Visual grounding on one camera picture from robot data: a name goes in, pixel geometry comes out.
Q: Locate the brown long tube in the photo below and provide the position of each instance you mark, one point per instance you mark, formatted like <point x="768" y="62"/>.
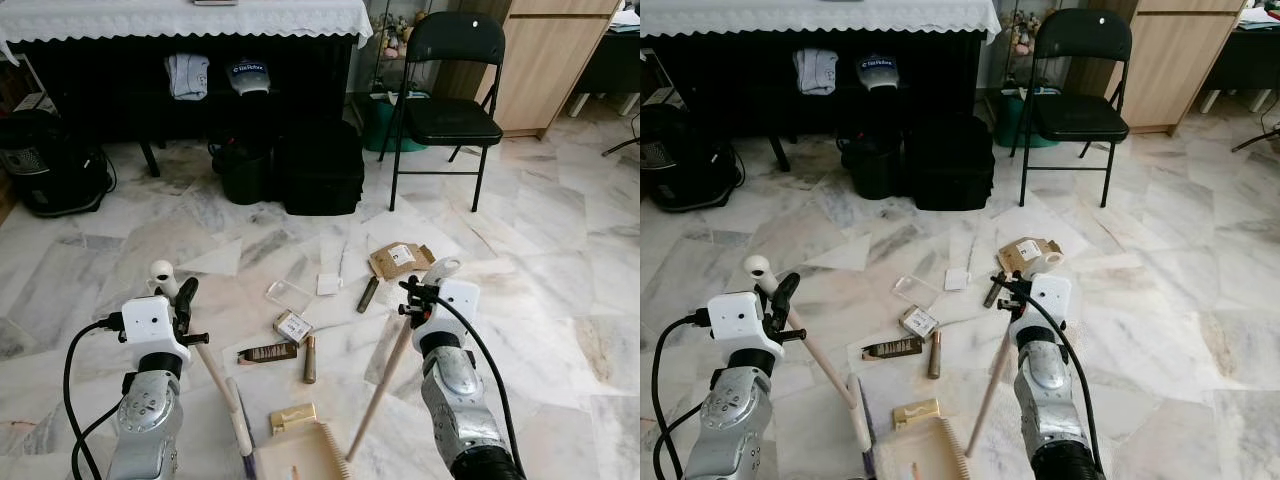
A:
<point x="310" y="360"/>
<point x="933" y="355"/>

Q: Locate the green bin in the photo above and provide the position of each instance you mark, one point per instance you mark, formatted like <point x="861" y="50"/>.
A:
<point x="380" y="125"/>
<point x="1010" y="120"/>

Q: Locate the black bucket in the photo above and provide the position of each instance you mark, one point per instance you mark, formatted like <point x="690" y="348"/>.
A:
<point x="873" y="170"/>
<point x="242" y="175"/>

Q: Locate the black stand leg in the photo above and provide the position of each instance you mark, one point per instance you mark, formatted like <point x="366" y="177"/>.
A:
<point x="1258" y="140"/>
<point x="622" y="147"/>

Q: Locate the black desk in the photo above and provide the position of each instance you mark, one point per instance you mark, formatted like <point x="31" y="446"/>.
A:
<point x="1245" y="60"/>
<point x="615" y="60"/>

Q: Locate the dark short tube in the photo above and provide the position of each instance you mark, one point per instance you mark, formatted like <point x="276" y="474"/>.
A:
<point x="369" y="295"/>
<point x="994" y="291"/>

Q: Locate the brown paper package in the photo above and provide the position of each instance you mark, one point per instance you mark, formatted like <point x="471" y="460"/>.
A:
<point x="1018" y="255"/>
<point x="400" y="261"/>

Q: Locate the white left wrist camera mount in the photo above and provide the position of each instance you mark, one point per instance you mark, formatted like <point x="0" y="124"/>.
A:
<point x="740" y="320"/>
<point x="150" y="325"/>

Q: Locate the light wood cabinet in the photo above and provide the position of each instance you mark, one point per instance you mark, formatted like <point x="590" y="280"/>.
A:
<point x="545" y="70"/>
<point x="1170" y="65"/>

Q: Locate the pink flower bouquet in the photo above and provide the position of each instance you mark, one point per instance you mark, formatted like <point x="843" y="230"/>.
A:
<point x="393" y="35"/>
<point x="1022" y="32"/>

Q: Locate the small white brown box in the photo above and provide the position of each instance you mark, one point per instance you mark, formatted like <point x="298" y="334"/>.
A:
<point x="918" y="322"/>
<point x="292" y="327"/>

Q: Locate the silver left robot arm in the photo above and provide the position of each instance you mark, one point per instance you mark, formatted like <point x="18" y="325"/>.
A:
<point x="145" y="420"/>
<point x="730" y="420"/>

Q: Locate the dark brown bar wrapper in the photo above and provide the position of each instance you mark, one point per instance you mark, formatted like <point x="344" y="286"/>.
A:
<point x="892" y="348"/>
<point x="267" y="353"/>

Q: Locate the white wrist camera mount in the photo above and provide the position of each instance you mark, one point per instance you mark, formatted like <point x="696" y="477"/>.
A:
<point x="1048" y="300"/>
<point x="455" y="305"/>
<point x="740" y="320"/>
<point x="150" y="325"/>

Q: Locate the black fabric case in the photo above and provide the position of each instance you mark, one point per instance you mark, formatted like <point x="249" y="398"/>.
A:
<point x="950" y="165"/>
<point x="320" y="170"/>

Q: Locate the white lace tablecloth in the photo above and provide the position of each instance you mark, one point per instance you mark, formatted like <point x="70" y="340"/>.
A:
<point x="800" y="16"/>
<point x="150" y="18"/>

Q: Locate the black round appliance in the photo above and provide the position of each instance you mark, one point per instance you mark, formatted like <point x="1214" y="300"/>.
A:
<point x="50" y="165"/>
<point x="690" y="160"/>

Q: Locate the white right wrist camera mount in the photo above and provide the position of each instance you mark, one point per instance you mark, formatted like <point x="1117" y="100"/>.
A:
<point x="455" y="305"/>
<point x="1048" y="300"/>

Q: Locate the clear plastic box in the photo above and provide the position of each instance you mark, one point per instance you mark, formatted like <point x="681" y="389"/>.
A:
<point x="916" y="290"/>
<point x="289" y="294"/>

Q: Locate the white cap with blue print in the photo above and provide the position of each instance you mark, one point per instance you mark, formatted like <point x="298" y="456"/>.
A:
<point x="250" y="78"/>
<point x="878" y="73"/>

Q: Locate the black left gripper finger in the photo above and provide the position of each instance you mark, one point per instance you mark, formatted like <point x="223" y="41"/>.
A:
<point x="785" y="290"/>
<point x="187" y="297"/>

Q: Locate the white grey cloth pouch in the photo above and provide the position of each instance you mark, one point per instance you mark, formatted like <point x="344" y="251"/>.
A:
<point x="187" y="75"/>
<point x="815" y="70"/>

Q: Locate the black folding chair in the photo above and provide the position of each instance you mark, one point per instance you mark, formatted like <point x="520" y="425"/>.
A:
<point x="1080" y="115"/>
<point x="455" y="120"/>

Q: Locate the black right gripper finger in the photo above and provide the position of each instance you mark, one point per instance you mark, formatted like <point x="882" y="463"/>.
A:
<point x="415" y="285"/>
<point x="1008" y="278"/>

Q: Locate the gold yellow box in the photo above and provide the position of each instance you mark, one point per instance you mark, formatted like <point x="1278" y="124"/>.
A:
<point x="916" y="412"/>
<point x="294" y="417"/>

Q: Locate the white square card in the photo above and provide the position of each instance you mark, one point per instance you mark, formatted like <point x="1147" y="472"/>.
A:
<point x="957" y="279"/>
<point x="330" y="284"/>

